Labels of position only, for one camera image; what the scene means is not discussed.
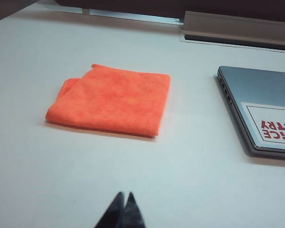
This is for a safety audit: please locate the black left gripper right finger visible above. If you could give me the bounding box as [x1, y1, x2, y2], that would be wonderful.
[123, 191, 147, 228]

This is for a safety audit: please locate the orange microfiber rag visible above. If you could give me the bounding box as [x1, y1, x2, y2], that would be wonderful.
[45, 63, 171, 138]

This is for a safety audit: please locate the grey fabric desk divider panel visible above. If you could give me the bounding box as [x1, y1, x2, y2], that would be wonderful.
[54, 0, 285, 26]

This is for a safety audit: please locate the grey Dell laptop with sticker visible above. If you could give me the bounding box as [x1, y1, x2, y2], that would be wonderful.
[217, 66, 285, 162]

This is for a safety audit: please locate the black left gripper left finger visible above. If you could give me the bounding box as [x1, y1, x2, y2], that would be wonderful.
[94, 191, 126, 228]

